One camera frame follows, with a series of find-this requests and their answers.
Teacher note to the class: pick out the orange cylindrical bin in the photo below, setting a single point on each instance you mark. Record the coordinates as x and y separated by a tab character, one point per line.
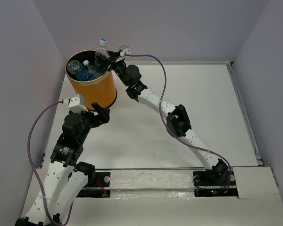
101	90

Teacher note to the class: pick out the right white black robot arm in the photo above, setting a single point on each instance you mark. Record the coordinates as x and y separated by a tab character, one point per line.
174	117

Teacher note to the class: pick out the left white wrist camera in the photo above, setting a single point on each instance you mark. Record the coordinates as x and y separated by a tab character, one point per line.
75	104

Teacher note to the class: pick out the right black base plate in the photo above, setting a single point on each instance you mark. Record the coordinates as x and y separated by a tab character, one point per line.
206	187

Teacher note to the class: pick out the clear crushed bottle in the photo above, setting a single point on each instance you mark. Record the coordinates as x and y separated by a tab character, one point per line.
101	55

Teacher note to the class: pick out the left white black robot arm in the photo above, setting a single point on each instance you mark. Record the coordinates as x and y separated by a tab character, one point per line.
66	176

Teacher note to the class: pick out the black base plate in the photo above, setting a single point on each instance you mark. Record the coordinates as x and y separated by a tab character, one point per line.
206	187
98	188

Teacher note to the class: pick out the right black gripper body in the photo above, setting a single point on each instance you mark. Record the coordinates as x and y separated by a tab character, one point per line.
120	68

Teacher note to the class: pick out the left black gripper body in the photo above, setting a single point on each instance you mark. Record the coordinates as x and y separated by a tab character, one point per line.
90	120

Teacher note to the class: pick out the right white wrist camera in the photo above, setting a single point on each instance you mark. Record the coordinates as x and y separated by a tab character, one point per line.
123	51

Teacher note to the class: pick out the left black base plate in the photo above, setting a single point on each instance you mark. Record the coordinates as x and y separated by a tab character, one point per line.
98	188

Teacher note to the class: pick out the aluminium rail right edge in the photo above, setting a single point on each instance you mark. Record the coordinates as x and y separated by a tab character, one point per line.
245	115

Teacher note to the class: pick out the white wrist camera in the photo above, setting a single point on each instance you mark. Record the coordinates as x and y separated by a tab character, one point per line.
75	104
123	51

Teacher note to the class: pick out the blue label plastic bottle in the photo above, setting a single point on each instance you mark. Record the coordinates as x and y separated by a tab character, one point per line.
85	73

